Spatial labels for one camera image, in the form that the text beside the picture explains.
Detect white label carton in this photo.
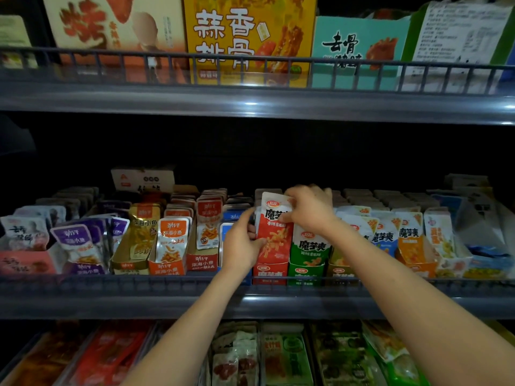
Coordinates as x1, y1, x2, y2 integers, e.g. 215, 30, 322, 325
400, 2, 515, 95

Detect grey metal store shelf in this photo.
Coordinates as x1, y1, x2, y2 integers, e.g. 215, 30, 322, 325
0, 46, 515, 386

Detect dark orange snack packs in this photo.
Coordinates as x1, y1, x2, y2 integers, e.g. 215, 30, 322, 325
6, 329, 85, 386

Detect green printed carton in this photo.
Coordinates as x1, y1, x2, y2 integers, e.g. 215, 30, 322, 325
311, 16, 413, 92

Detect person's left hand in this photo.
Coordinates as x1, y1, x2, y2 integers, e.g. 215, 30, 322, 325
219, 206, 268, 280

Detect person's right hand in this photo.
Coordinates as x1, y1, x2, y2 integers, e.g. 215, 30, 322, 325
279, 184, 339, 238

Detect green snack packets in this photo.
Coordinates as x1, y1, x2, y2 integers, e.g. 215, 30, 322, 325
362, 321, 431, 386

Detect yellow label dark carton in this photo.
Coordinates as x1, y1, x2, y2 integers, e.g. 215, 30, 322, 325
0, 16, 35, 69

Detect person's left forearm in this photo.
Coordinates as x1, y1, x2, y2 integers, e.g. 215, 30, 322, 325
124, 269, 251, 386

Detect clear plastic tray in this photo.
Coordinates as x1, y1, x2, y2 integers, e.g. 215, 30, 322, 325
0, 325, 90, 386
58, 319, 158, 386
197, 321, 260, 386

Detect green orange display carton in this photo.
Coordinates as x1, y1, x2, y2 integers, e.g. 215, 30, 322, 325
259, 321, 315, 386

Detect orange yellow printed carton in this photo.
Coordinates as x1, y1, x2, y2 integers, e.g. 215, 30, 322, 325
183, 0, 319, 87

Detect pink white display carton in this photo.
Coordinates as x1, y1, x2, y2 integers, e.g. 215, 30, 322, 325
0, 187, 101, 276

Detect row of snack display cartons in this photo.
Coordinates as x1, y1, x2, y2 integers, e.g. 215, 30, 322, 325
44, 168, 515, 286

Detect handful of red white-top packets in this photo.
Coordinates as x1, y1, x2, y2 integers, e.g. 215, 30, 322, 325
256, 191, 295, 266

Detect person's right forearm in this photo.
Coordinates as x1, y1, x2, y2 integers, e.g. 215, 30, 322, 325
326, 225, 515, 386

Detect pile of red snack packets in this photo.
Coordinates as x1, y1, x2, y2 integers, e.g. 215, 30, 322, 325
76, 324, 150, 386

